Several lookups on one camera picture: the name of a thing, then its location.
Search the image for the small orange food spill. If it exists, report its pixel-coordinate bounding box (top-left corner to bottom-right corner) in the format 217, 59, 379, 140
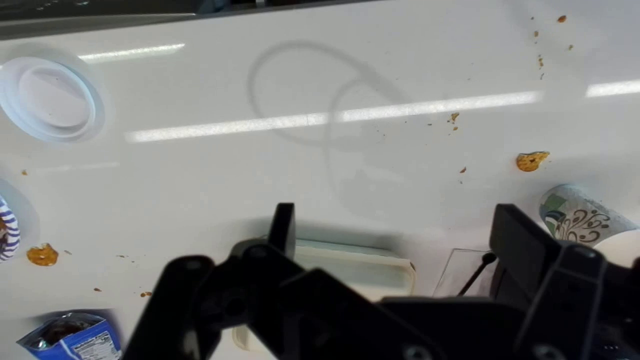
26, 242, 60, 268

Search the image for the patterned paper cup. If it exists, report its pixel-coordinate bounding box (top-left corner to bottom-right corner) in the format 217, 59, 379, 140
538, 185, 640, 268

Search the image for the white round plastic lid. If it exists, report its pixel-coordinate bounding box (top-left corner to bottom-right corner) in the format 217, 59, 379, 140
0, 54, 108, 144

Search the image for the blue striped small bowl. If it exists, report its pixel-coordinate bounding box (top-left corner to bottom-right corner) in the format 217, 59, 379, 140
0, 197, 24, 264

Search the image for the large orange food spill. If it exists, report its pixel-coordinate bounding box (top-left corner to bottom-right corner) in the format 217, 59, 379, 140
514, 150, 552, 174

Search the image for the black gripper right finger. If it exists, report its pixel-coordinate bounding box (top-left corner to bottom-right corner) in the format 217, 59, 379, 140
487, 202, 640, 360

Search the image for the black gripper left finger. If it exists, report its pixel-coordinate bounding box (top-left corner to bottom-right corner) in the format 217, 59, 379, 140
118, 201, 448, 360

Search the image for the blue snack packet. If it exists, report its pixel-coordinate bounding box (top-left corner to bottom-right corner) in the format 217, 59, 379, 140
15, 310, 124, 360

